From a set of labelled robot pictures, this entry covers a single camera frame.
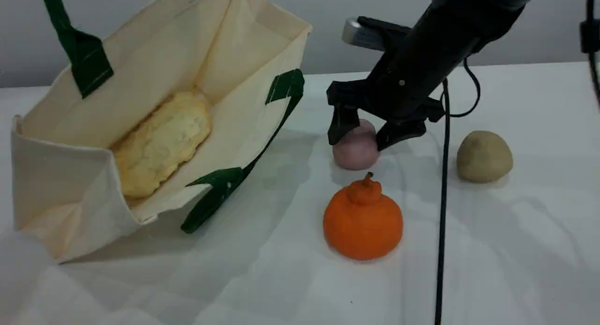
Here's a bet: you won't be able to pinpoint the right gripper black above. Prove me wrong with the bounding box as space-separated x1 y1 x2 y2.
327 8 525 152

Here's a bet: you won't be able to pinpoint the pink toy peach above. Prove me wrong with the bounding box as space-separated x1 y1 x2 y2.
332 119 381 171

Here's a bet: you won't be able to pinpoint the long striped bread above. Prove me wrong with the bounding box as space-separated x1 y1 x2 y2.
112 91 212 199

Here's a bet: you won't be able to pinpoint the white canvas bag green handles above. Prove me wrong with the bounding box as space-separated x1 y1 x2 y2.
10 0 313 265

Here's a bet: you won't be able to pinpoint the orange toy tangerine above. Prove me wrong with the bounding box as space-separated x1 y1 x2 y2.
323 172 404 261

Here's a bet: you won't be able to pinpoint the beige round toy potato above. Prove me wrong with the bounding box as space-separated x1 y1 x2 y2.
456 130 514 184

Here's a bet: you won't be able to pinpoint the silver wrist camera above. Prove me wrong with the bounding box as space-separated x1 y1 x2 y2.
342 16 414 52

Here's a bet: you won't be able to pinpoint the straight black cable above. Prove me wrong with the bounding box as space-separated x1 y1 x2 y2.
434 79 451 325

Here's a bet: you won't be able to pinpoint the looped black cable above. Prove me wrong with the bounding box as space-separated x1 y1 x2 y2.
441 57 482 119

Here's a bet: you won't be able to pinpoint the black cable with clip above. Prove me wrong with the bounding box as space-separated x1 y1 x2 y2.
580 0 600 111

